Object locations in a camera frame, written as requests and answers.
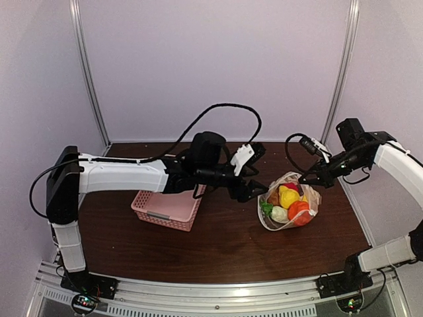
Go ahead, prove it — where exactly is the white wrinkled cabbage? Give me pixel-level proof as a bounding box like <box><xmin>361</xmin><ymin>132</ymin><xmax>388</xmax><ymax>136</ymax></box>
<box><xmin>260</xmin><ymin>201</ymin><xmax>289</xmax><ymax>224</ymax></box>

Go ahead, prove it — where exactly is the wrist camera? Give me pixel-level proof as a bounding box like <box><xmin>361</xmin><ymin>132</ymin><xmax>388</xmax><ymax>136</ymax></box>
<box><xmin>299</xmin><ymin>136</ymin><xmax>332</xmax><ymax>163</ymax></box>
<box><xmin>230</xmin><ymin>142</ymin><xmax>266</xmax><ymax>176</ymax></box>

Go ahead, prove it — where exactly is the right aluminium corner post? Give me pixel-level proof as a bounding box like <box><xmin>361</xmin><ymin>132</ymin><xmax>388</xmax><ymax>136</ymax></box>
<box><xmin>327</xmin><ymin>0</ymin><xmax>360</xmax><ymax>126</ymax></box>

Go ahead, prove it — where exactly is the orange pumpkin with leaf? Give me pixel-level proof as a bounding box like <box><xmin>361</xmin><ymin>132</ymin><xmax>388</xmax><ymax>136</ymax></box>
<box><xmin>288</xmin><ymin>201</ymin><xmax>313</xmax><ymax>227</ymax></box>

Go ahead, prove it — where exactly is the black left camera cable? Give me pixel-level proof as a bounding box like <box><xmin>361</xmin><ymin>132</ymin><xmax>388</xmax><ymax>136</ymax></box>
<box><xmin>158</xmin><ymin>103</ymin><xmax>262</xmax><ymax>162</ymax></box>

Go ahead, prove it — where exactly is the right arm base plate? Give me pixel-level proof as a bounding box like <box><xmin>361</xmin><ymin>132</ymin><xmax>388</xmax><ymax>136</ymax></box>
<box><xmin>316</xmin><ymin>272</ymin><xmax>373</xmax><ymax>299</ymax></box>

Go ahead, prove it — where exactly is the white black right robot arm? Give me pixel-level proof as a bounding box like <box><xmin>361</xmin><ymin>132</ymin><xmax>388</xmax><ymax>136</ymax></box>
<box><xmin>258</xmin><ymin>118</ymin><xmax>422</xmax><ymax>292</ymax></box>

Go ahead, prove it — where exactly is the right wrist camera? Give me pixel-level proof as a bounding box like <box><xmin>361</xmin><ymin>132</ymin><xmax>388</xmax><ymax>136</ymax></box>
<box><xmin>299</xmin><ymin>136</ymin><xmax>332</xmax><ymax>163</ymax></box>

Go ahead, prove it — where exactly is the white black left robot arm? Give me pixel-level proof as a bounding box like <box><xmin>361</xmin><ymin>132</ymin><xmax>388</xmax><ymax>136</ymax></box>
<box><xmin>41</xmin><ymin>131</ymin><xmax>268</xmax><ymax>293</ymax></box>

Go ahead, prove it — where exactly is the left round circuit board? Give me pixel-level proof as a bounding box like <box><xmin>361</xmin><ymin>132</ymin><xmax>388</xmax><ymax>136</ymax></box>
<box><xmin>71</xmin><ymin>294</ymin><xmax>99</xmax><ymax>315</ymax></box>

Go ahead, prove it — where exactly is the right round circuit board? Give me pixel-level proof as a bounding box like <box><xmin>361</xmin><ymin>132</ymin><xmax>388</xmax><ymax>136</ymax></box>
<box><xmin>336</xmin><ymin>294</ymin><xmax>364</xmax><ymax>314</ymax></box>

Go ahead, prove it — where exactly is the aluminium corner post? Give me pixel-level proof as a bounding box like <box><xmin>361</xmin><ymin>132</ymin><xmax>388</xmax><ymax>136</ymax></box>
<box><xmin>69</xmin><ymin>0</ymin><xmax>111</xmax><ymax>147</ymax></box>
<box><xmin>327</xmin><ymin>0</ymin><xmax>360</xmax><ymax>126</ymax></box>

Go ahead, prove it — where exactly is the clear zip top bag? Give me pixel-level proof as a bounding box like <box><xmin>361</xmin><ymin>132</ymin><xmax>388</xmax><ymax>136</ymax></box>
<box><xmin>257</xmin><ymin>172</ymin><xmax>322</xmax><ymax>231</ymax></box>

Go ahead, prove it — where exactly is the black camera cable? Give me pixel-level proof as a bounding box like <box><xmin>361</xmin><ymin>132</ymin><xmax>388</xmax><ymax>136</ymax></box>
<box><xmin>284</xmin><ymin>133</ymin><xmax>318</xmax><ymax>176</ymax></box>
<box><xmin>158</xmin><ymin>103</ymin><xmax>262</xmax><ymax>162</ymax></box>

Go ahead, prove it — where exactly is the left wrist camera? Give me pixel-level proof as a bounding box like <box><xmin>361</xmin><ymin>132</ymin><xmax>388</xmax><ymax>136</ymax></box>
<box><xmin>230</xmin><ymin>142</ymin><xmax>266</xmax><ymax>176</ymax></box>

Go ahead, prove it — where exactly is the yellow pear with leaf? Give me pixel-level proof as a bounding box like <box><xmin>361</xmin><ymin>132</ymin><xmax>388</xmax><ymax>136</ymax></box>
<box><xmin>278</xmin><ymin>186</ymin><xmax>300</xmax><ymax>209</ymax></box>

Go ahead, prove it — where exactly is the aluminium front rail frame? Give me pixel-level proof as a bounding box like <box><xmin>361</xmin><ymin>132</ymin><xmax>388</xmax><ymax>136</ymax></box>
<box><xmin>23</xmin><ymin>262</ymin><xmax>411</xmax><ymax>316</ymax></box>

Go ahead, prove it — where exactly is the pink perforated plastic basket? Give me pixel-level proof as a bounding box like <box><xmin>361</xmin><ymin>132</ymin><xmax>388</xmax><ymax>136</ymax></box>
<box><xmin>131</xmin><ymin>185</ymin><xmax>206</xmax><ymax>232</ymax></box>

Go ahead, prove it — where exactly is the brown potato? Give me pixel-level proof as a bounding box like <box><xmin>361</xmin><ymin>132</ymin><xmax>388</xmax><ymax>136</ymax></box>
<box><xmin>267</xmin><ymin>191</ymin><xmax>280</xmax><ymax>205</ymax></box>

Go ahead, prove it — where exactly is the black right camera cable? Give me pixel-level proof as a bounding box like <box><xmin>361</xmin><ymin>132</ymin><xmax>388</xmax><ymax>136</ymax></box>
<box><xmin>284</xmin><ymin>133</ymin><xmax>318</xmax><ymax>176</ymax></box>

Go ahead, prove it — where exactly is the round circuit board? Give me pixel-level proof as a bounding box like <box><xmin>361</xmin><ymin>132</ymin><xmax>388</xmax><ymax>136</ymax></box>
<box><xmin>336</xmin><ymin>294</ymin><xmax>364</xmax><ymax>314</ymax></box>
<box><xmin>71</xmin><ymin>294</ymin><xmax>99</xmax><ymax>315</ymax></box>

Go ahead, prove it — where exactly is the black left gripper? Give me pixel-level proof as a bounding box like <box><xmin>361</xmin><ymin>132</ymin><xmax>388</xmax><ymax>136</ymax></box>
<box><xmin>197</xmin><ymin>164</ymin><xmax>270</xmax><ymax>203</ymax></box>

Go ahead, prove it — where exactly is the left aluminium corner post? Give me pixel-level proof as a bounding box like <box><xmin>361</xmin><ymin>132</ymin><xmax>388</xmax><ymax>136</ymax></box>
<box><xmin>69</xmin><ymin>0</ymin><xmax>111</xmax><ymax>147</ymax></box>

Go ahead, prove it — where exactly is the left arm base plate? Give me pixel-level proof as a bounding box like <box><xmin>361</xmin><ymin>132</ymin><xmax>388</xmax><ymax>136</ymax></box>
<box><xmin>60</xmin><ymin>270</ymin><xmax>118</xmax><ymax>300</ymax></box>

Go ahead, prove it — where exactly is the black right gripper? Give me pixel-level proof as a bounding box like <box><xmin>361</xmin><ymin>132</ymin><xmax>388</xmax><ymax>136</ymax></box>
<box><xmin>299</xmin><ymin>147</ymin><xmax>369</xmax><ymax>189</ymax></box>

